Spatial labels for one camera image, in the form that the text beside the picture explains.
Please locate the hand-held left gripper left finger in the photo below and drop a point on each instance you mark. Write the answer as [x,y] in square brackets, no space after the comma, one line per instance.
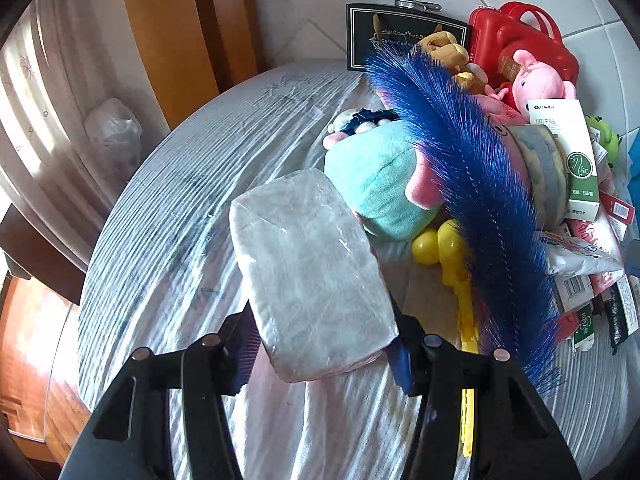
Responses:
[245,355]

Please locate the pink white packet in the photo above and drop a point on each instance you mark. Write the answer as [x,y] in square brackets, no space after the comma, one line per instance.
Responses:
[595,230]

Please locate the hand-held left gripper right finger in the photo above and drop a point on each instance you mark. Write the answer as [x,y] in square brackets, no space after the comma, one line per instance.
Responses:
[400,365]

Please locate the white blue plush item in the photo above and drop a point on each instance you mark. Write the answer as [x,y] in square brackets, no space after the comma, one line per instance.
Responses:
[360,122]

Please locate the blue fuzzy feather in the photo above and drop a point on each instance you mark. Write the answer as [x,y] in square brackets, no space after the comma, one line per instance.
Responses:
[475,185]

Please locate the green white carton box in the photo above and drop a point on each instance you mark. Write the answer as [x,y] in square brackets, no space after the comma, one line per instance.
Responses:
[575,160]

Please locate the lime green plush toy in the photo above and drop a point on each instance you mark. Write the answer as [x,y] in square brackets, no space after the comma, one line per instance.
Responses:
[602,137]

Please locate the clear tissue pack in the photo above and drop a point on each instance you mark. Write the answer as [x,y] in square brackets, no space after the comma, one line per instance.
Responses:
[310,270]

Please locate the small green white carton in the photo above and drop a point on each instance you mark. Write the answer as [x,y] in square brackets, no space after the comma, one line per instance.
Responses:
[584,330]

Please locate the brown plush toy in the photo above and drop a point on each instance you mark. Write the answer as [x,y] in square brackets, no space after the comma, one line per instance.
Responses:
[450,55]

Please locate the grey patterned tape roll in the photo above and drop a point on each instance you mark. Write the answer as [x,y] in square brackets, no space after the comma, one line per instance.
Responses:
[542,170]

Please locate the red plastic carry case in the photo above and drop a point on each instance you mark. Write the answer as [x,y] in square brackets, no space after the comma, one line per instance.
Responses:
[505,30]

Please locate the white foil packet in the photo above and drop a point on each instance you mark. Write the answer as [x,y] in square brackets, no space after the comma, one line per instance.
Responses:
[580,255]

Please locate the white patterned curtain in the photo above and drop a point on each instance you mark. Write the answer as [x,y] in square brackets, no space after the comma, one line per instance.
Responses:
[50,110]

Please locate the black tin box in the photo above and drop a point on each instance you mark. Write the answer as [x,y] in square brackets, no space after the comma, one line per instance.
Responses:
[380,30]

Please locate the pink pig plush toy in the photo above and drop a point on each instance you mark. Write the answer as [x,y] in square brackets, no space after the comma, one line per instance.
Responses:
[540,82]

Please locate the black label packet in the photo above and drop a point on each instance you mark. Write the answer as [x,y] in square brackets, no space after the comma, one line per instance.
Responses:
[620,315]

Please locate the yellow plastic toy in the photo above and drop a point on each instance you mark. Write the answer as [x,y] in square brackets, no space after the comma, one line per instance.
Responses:
[445,255]

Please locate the teal pink plush toy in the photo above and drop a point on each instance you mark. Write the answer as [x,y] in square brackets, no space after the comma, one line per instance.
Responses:
[370,180]

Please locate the wooden door frame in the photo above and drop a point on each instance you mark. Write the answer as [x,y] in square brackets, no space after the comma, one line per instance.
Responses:
[170,35]

